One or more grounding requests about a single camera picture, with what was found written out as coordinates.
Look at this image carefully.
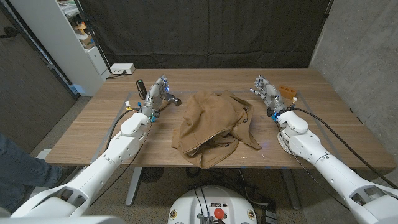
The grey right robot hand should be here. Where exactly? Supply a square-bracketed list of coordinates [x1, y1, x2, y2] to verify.
[249, 75, 289, 118]

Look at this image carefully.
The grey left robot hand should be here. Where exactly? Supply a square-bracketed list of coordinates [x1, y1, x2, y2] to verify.
[141, 74, 170, 121]

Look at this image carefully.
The brown jacket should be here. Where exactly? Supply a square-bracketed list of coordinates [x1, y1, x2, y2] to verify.
[170, 90, 262, 170]

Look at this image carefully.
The orange block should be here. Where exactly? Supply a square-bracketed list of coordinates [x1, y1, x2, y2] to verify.
[278, 84, 298, 100]

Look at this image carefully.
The black handheld device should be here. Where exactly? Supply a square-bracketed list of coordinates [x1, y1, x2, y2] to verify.
[136, 79, 148, 100]

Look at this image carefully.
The steel meat mallet head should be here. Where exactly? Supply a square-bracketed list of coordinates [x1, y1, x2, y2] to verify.
[159, 93, 182, 112]

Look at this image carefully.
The white power strip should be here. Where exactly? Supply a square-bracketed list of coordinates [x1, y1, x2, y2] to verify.
[110, 63, 136, 75]

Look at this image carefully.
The black round fan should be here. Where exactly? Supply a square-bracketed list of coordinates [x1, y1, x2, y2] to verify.
[140, 167, 165, 184]

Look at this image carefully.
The black backdrop curtain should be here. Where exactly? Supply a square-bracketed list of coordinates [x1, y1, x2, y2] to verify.
[79, 0, 333, 70]

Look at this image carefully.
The cardboard box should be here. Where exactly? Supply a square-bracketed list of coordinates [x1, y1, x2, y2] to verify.
[79, 34, 96, 49]

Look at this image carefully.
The grey table leg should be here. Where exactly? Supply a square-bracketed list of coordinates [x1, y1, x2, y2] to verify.
[279, 169, 302, 211]
[125, 167, 143, 207]

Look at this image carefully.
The white shelf cabinet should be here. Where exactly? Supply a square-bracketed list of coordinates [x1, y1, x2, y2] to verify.
[9, 0, 111, 97]

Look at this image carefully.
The white robot torso base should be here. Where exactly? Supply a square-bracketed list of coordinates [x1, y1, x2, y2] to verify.
[167, 185, 258, 224]

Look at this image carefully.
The black power brick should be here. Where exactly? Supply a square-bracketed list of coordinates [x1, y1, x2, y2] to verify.
[261, 198, 278, 224]

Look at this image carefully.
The person's leg in jeans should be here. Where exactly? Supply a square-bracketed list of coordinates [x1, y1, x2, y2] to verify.
[0, 132, 63, 214]

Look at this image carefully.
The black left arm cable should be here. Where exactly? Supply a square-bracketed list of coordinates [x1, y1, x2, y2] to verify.
[104, 107, 141, 151]

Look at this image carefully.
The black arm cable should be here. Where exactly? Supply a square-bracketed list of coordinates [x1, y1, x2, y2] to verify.
[292, 107, 398, 190]
[104, 107, 141, 151]

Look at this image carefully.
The white coiled ethernet cable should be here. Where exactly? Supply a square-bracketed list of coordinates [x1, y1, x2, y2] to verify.
[277, 129, 300, 157]

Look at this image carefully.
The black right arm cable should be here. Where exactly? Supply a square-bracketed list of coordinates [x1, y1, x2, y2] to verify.
[292, 107, 398, 190]

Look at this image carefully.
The black floor cable tangle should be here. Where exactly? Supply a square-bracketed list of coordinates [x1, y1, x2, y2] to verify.
[185, 167, 270, 207]

